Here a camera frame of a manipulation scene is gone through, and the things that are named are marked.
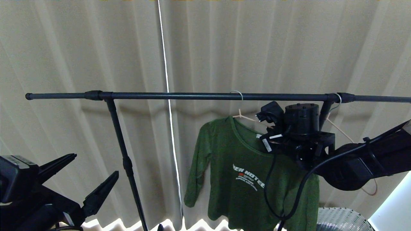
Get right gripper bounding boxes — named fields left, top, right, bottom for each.
left=259, top=130, right=302, bottom=158

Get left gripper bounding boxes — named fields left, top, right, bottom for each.
left=0, top=153, right=119, bottom=231

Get green printed shirt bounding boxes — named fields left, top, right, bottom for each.
left=183, top=116, right=320, bottom=231

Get white laundry basket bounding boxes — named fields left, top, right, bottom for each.
left=316, top=207, right=376, bottom=231

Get black clothes rack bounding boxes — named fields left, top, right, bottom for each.
left=25, top=90, right=411, bottom=231

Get beige curtain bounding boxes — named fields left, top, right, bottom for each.
left=0, top=0, right=411, bottom=230

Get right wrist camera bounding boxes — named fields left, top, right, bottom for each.
left=256, top=101, right=285, bottom=125

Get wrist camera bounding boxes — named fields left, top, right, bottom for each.
left=0, top=155, right=39, bottom=203
left=256, top=101, right=285, bottom=125

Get black cable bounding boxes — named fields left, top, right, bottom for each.
left=263, top=124, right=406, bottom=231

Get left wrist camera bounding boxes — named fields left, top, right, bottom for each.
left=0, top=155, right=39, bottom=203

